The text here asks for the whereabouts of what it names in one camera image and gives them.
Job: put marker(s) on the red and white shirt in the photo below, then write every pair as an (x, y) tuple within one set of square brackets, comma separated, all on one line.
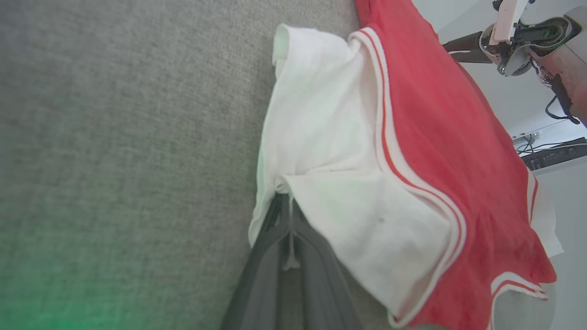
[(357, 137)]

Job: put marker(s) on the black power strip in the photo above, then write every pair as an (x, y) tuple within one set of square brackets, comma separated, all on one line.
[(555, 156)]

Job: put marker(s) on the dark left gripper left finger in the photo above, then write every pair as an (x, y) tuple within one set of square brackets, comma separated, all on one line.
[(263, 275)]

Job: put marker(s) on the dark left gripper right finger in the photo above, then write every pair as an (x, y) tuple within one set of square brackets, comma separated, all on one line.
[(321, 288)]

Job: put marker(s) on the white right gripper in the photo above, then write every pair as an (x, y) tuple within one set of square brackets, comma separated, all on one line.
[(509, 23)]

